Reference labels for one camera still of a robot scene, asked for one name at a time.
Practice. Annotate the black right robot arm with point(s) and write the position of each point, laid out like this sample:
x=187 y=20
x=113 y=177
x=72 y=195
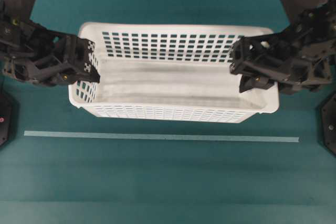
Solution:
x=294 y=8

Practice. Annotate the white plastic perforated basket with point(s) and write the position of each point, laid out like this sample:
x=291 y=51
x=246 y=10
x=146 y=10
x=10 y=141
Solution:
x=169 y=72

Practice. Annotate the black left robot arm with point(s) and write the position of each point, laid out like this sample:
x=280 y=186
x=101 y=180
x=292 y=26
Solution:
x=17 y=11

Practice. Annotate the light green tape strip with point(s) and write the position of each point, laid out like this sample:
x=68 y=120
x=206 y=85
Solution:
x=179 y=137

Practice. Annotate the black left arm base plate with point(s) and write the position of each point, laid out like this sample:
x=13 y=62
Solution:
x=9 y=118

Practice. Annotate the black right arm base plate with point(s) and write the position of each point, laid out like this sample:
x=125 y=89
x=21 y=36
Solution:
x=326 y=123

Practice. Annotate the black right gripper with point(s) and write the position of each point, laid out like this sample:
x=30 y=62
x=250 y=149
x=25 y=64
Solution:
x=309 y=54

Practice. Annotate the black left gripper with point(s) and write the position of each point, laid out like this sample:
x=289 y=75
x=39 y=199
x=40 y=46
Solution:
x=32 y=53

